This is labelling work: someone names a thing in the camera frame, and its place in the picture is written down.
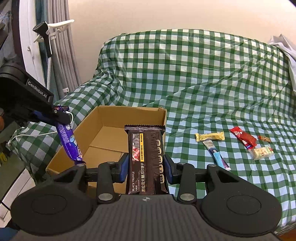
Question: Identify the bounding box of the grey curtain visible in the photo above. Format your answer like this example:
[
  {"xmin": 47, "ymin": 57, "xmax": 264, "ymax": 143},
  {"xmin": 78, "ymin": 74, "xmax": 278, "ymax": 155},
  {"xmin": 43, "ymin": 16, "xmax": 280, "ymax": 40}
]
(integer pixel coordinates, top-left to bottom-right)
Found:
[{"xmin": 35, "ymin": 1, "xmax": 82, "ymax": 101}]

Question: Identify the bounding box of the white purple stick packet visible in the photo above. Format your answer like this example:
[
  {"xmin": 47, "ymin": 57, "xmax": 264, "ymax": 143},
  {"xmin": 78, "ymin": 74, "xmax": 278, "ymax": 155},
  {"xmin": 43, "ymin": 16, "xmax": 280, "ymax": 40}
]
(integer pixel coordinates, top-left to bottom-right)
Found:
[{"xmin": 203, "ymin": 140, "xmax": 231, "ymax": 171}]

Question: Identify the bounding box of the green checkered sofa cover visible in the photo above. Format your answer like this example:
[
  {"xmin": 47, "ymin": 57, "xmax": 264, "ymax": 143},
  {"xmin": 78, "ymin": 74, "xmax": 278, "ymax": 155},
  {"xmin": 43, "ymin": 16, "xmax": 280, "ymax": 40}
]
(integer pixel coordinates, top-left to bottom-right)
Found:
[{"xmin": 9, "ymin": 28, "xmax": 296, "ymax": 232}]

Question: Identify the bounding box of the white charging cable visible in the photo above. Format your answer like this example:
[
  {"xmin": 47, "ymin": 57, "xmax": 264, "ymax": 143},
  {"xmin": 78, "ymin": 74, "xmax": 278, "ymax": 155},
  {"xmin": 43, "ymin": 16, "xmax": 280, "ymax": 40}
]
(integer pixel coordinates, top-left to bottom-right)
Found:
[{"xmin": 6, "ymin": 111, "xmax": 75, "ymax": 147}]

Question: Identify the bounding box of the white green snack pack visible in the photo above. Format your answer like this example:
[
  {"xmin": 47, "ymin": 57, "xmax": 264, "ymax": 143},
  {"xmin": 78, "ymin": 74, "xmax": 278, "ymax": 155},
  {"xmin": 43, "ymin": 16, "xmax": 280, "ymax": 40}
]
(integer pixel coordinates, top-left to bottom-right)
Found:
[{"xmin": 249, "ymin": 146, "xmax": 274, "ymax": 161}]

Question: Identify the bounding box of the white patterned sheet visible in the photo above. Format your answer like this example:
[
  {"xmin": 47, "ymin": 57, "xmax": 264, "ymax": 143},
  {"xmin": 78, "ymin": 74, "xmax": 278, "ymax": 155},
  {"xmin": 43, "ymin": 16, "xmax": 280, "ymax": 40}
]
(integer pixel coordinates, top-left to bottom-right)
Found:
[{"xmin": 268, "ymin": 34, "xmax": 296, "ymax": 94}]

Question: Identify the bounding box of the black white phone holder stand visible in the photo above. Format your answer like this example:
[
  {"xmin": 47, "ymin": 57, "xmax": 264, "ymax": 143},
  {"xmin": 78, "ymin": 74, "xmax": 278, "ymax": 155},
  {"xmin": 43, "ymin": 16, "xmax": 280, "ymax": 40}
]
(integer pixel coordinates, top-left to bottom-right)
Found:
[{"xmin": 32, "ymin": 19, "xmax": 75, "ymax": 91}]

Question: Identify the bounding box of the brown cardboard box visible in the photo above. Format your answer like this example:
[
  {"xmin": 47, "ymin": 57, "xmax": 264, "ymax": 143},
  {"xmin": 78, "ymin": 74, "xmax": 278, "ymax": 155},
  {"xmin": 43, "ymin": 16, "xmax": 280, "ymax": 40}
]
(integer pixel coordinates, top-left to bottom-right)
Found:
[{"xmin": 46, "ymin": 105, "xmax": 168, "ymax": 195}]

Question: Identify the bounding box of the dark brown biscuit pack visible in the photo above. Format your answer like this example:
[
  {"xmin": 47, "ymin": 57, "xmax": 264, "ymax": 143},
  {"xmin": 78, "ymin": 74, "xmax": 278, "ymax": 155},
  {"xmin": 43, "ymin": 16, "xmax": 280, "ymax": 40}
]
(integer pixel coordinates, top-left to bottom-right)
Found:
[{"xmin": 125, "ymin": 125, "xmax": 169, "ymax": 195}]

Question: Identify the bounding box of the red snack packet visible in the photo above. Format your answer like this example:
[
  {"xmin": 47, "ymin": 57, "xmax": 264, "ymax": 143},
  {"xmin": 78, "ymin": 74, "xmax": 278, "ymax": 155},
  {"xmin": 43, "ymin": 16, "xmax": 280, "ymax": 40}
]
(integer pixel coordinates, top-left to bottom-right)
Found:
[{"xmin": 230, "ymin": 126, "xmax": 257, "ymax": 150}]

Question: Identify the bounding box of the yellow snack bar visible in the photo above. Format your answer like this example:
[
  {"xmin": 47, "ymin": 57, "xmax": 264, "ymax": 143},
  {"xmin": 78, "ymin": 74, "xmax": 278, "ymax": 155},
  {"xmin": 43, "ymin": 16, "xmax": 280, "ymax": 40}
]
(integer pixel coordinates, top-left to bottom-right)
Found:
[{"xmin": 195, "ymin": 132, "xmax": 225, "ymax": 142}]

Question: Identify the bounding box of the white window frame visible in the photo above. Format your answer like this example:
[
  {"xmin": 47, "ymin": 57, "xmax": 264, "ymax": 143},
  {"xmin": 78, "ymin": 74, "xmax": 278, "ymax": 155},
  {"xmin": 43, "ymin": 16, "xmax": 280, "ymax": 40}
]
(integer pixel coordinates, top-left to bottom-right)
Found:
[{"xmin": 19, "ymin": 0, "xmax": 46, "ymax": 86}]

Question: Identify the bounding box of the small orange candy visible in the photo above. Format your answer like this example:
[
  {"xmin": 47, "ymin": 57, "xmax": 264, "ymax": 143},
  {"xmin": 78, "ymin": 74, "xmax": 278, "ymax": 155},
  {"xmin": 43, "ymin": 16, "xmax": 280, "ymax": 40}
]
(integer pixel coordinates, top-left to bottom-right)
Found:
[{"xmin": 258, "ymin": 136, "xmax": 271, "ymax": 143}]

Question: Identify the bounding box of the purple chocolate bar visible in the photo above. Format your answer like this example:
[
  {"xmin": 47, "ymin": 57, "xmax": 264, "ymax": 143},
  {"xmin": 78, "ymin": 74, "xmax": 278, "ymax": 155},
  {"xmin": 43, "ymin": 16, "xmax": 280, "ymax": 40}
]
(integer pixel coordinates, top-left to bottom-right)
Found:
[{"xmin": 54, "ymin": 105, "xmax": 85, "ymax": 165}]

